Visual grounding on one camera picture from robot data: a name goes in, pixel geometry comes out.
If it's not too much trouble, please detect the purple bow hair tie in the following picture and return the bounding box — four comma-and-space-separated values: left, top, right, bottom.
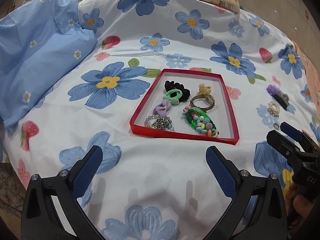
152, 99, 176, 117

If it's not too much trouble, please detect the small green hair clip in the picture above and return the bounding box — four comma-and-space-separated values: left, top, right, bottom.
163, 89, 183, 105

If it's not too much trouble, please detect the red tray box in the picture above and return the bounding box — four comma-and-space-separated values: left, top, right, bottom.
130, 69, 240, 145

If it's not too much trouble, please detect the glitter grey claw clip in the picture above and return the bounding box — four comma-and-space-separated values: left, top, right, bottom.
272, 93, 290, 110

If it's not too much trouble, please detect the black scrunchie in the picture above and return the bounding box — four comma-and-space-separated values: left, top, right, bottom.
164, 81, 190, 103

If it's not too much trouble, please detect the colourful bead bracelet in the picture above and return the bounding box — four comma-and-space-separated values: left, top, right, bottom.
195, 115, 221, 138

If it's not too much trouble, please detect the green braided bracelet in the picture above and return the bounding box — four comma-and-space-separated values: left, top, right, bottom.
183, 106, 213, 131

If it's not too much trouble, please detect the right hand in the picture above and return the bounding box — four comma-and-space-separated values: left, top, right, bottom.
285, 183, 319, 239

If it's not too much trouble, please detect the light blue pillow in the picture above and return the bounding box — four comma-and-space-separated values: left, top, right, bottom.
1, 0, 97, 128

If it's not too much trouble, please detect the purple flower scrunchie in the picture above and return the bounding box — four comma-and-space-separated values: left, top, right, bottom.
266, 85, 282, 96

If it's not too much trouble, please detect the silver chain beaded bracelet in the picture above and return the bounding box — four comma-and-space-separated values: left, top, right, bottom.
144, 114, 176, 132

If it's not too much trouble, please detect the gold bangle watch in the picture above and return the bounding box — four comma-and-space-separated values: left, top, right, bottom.
190, 94, 215, 112

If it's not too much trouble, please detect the floral white bedsheet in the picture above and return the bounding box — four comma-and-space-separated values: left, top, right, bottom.
1, 0, 319, 239

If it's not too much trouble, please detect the yellow hair claw clip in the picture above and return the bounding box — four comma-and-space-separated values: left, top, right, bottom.
197, 83, 212, 95

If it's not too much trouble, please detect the pearl bracelet gold charm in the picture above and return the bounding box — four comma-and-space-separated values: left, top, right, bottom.
267, 101, 280, 118

